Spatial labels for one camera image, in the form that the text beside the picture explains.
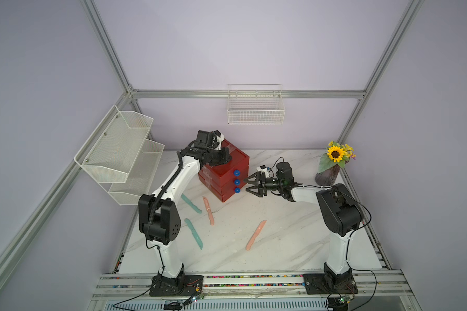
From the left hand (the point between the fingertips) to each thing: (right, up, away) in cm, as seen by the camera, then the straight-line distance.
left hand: (230, 159), depth 87 cm
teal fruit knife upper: (-21, -22, +11) cm, 32 cm away
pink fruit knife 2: (-11, -26, +6) cm, 29 cm away
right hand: (+7, -13, +2) cm, 15 cm away
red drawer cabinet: (-2, -9, +1) cm, 9 cm away
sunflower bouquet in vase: (+47, +1, -3) cm, 47 cm away
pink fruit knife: (+13, -33, +1) cm, 35 cm away
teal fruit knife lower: (-17, -34, +1) cm, 38 cm away
